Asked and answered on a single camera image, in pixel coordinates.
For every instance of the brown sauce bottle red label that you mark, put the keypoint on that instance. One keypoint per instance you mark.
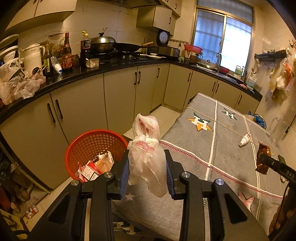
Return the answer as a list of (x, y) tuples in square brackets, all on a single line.
[(67, 53)]

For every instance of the green detergent jug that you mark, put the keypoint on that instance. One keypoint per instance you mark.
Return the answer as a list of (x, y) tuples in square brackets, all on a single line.
[(238, 72)]

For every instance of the red snack bag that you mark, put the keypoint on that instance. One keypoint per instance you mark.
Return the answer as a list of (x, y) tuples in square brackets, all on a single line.
[(88, 172)]

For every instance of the black wok with handle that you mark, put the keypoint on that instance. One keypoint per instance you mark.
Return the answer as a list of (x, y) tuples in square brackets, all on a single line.
[(127, 47)]

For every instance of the clear glass pitcher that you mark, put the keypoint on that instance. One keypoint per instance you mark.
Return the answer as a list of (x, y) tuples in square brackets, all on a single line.
[(277, 130)]

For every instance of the small white bottle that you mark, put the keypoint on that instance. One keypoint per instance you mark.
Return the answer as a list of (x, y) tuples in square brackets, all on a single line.
[(246, 138)]

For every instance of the clear knotted plastic bag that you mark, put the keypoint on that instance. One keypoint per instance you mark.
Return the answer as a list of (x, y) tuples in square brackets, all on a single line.
[(147, 160)]

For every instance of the upper wall cabinets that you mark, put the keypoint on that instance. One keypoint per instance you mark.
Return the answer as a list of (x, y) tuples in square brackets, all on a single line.
[(114, 16)]

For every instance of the small brown foil wrapper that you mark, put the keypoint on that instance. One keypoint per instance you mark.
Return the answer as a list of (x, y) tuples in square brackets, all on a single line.
[(263, 152)]

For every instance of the lower kitchen cabinets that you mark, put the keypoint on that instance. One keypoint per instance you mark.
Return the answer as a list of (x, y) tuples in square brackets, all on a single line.
[(37, 135)]

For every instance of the black countertop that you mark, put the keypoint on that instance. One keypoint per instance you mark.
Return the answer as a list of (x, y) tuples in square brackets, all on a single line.
[(76, 74)]

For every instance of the grey star tablecloth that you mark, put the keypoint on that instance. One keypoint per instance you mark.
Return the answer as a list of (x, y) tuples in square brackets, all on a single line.
[(205, 140)]

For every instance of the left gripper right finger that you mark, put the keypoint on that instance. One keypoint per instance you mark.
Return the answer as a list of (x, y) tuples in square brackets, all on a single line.
[(210, 206)]

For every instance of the person right hand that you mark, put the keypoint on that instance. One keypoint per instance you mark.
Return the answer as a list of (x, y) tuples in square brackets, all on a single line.
[(285, 211)]

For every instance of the red colander bowl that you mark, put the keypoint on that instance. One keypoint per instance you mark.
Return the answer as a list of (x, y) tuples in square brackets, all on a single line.
[(192, 48)]

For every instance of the orange carton box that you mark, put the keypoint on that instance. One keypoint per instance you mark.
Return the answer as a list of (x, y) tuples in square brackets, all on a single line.
[(104, 162)]

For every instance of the white electric kettle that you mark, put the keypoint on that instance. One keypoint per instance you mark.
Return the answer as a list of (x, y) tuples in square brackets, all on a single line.
[(31, 57)]

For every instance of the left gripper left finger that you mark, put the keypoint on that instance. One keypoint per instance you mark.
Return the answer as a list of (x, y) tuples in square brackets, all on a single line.
[(65, 218)]

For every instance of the pile of plastic bags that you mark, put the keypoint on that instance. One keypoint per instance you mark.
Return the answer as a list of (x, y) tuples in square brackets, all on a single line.
[(16, 83)]

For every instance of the red plastic basket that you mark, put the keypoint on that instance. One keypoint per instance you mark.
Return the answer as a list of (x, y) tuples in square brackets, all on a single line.
[(88, 145)]

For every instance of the sink faucet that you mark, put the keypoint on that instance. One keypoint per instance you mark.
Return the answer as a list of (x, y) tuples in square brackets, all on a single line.
[(219, 59)]

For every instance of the round kitchen scale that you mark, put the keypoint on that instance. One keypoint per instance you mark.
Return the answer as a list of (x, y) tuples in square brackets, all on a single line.
[(162, 38)]

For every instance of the steel pot with lid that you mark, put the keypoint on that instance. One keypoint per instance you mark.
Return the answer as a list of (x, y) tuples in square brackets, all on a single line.
[(102, 44)]

